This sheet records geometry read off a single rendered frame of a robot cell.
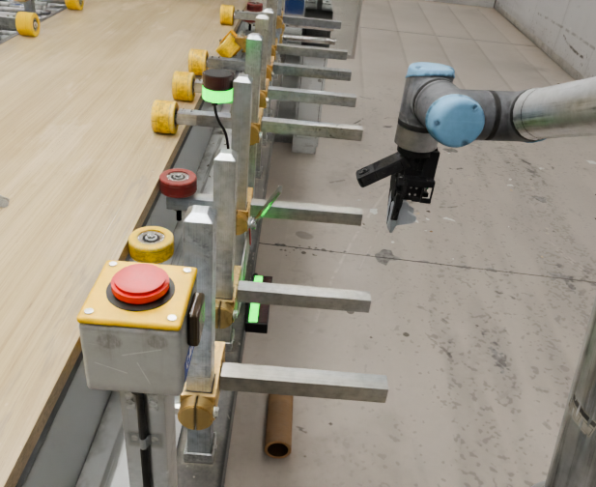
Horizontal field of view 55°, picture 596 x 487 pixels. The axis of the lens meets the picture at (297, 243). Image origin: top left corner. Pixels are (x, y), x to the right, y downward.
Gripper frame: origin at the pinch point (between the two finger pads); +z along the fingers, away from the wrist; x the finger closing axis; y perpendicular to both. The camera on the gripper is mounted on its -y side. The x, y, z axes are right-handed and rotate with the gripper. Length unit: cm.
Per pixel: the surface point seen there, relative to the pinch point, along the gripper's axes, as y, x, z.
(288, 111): -26, 238, 61
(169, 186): -48.6, -3.9, -7.3
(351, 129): -9.0, 23.5, -13.2
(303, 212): -19.6, -1.5, -2.7
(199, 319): -29, -81, -38
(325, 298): -14.8, -26.5, 1.3
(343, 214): -10.8, -1.5, -3.1
